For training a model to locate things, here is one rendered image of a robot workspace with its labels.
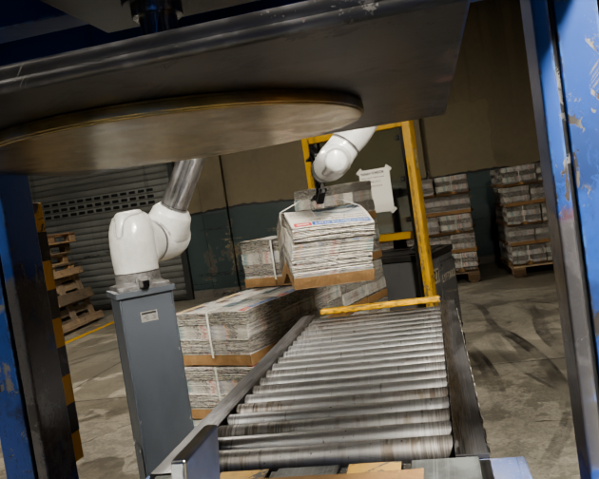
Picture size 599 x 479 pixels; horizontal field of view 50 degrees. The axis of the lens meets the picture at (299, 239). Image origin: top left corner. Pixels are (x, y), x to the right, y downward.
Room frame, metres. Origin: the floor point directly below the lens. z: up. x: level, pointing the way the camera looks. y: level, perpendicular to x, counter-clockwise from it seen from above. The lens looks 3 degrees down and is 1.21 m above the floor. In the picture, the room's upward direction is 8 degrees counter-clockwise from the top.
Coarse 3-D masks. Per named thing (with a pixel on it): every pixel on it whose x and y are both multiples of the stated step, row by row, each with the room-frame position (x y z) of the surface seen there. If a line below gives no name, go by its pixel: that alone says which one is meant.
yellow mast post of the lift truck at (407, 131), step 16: (400, 128) 3.96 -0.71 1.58; (400, 144) 3.97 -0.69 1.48; (416, 160) 3.96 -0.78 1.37; (416, 176) 3.92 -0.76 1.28; (416, 192) 3.92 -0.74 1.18; (416, 208) 3.93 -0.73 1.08; (416, 224) 3.93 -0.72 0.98; (416, 240) 3.96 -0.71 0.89; (416, 256) 3.97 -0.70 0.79; (432, 272) 3.96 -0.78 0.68; (432, 288) 3.92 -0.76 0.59; (432, 304) 3.92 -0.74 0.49
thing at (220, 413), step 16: (304, 320) 2.27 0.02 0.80; (288, 336) 2.03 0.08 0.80; (272, 352) 1.84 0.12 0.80; (256, 368) 1.68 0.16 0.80; (240, 384) 1.54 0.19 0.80; (256, 384) 1.54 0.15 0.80; (224, 400) 1.42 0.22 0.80; (240, 400) 1.41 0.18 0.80; (208, 416) 1.32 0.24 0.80; (224, 416) 1.31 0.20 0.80; (192, 432) 1.24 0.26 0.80; (176, 448) 1.17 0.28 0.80; (160, 464) 1.10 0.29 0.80
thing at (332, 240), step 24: (288, 216) 2.25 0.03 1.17; (312, 216) 2.24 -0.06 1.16; (336, 216) 2.23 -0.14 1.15; (360, 216) 2.22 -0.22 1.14; (288, 240) 2.24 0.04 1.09; (312, 240) 2.17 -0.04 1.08; (336, 240) 2.19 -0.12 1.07; (360, 240) 2.20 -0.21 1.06; (288, 264) 2.31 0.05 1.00; (312, 264) 2.20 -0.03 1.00; (336, 264) 2.22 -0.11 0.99; (360, 264) 2.23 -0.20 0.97
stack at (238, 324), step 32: (256, 288) 3.22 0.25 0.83; (288, 288) 3.00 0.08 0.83; (320, 288) 3.11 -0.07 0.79; (352, 288) 3.42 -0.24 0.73; (192, 320) 2.67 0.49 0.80; (224, 320) 2.59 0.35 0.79; (256, 320) 2.61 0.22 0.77; (288, 320) 2.82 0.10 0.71; (192, 352) 2.69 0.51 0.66; (224, 352) 2.60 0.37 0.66; (256, 352) 2.58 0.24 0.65; (192, 384) 2.71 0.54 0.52; (224, 384) 2.63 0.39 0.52
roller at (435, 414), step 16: (336, 416) 1.21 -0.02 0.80; (352, 416) 1.20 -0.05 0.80; (368, 416) 1.18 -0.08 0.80; (384, 416) 1.18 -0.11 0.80; (400, 416) 1.17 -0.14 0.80; (416, 416) 1.16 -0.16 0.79; (432, 416) 1.15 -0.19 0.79; (448, 416) 1.14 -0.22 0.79; (224, 432) 1.23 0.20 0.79; (240, 432) 1.22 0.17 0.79; (256, 432) 1.22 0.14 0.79; (272, 432) 1.21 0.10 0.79
